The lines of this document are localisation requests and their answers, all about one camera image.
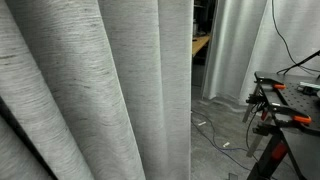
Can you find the pale grey background curtain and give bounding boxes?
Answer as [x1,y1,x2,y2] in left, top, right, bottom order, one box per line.
[200,0,320,106]

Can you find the black floor cable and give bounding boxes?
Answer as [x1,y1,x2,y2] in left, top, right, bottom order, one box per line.
[191,119,254,172]

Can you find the black perforated robot table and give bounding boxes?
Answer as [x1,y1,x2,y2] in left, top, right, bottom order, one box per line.
[254,70,320,136]

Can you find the thin black hanging cable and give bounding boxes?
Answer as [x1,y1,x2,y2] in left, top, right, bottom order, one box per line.
[270,0,320,75]

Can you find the large grey woven curtain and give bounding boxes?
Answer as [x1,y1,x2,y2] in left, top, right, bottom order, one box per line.
[0,0,195,180]

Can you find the blue floor cable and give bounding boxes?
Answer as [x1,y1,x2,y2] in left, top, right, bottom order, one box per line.
[191,109,268,153]

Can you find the black table stand legs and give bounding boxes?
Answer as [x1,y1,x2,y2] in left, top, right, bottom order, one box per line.
[246,128,308,180]

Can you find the white teal device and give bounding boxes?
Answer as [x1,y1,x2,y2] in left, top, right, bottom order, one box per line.
[297,81,320,96]

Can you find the wooden top workbench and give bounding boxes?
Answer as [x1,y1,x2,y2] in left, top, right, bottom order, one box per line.
[191,34,212,58]

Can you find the black cable under table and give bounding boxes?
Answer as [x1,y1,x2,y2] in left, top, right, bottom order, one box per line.
[245,103,264,151]

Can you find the orange-handled black bar clamp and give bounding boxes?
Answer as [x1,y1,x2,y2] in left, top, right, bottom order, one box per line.
[246,103,313,158]
[242,77,288,124]

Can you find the dark shelf unit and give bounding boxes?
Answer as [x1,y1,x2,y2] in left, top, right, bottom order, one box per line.
[192,0,217,38]

